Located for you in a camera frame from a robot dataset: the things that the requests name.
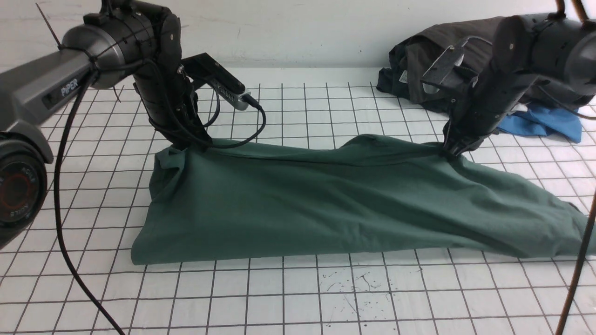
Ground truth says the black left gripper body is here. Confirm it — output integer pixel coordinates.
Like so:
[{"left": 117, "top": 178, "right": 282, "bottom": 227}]
[{"left": 133, "top": 70, "right": 213, "bottom": 150}]

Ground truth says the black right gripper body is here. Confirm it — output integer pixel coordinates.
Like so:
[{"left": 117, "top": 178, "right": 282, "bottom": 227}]
[{"left": 443, "top": 70, "right": 538, "bottom": 156}]

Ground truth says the green long-sleeved shirt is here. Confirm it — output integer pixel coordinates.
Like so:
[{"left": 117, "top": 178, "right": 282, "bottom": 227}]
[{"left": 130, "top": 135, "right": 588, "bottom": 265}]

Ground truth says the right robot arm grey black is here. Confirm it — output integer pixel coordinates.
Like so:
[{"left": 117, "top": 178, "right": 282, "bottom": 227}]
[{"left": 433, "top": 0, "right": 595, "bottom": 156}]

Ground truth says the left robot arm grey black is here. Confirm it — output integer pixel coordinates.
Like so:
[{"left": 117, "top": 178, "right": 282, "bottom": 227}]
[{"left": 0, "top": 0, "right": 213, "bottom": 247}]

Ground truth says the blue crumpled garment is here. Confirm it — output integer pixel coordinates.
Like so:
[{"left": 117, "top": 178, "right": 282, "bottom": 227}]
[{"left": 497, "top": 103, "right": 582, "bottom": 143}]

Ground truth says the white grid-patterned table cloth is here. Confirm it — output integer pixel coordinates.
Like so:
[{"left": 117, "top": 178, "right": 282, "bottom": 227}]
[{"left": 0, "top": 68, "right": 596, "bottom": 335}]

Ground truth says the dark grey crumpled garment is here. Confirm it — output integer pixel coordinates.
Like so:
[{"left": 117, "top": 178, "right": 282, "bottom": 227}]
[{"left": 376, "top": 18, "right": 596, "bottom": 114}]

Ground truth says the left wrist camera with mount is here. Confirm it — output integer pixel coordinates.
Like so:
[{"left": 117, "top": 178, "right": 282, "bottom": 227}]
[{"left": 180, "top": 53, "right": 263, "bottom": 111}]

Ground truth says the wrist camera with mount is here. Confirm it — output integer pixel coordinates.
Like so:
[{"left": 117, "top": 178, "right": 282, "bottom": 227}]
[
  {"left": 180, "top": 53, "right": 263, "bottom": 111},
  {"left": 420, "top": 35, "right": 492, "bottom": 97}
]

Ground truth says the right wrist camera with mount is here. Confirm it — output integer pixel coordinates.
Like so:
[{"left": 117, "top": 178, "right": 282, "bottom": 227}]
[{"left": 420, "top": 35, "right": 492, "bottom": 97}]

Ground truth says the black cable tie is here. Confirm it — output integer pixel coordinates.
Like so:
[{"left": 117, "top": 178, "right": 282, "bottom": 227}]
[{"left": 36, "top": 0, "right": 125, "bottom": 90}]

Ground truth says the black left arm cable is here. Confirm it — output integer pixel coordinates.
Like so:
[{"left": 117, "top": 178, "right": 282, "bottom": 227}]
[{"left": 53, "top": 56, "right": 267, "bottom": 335}]

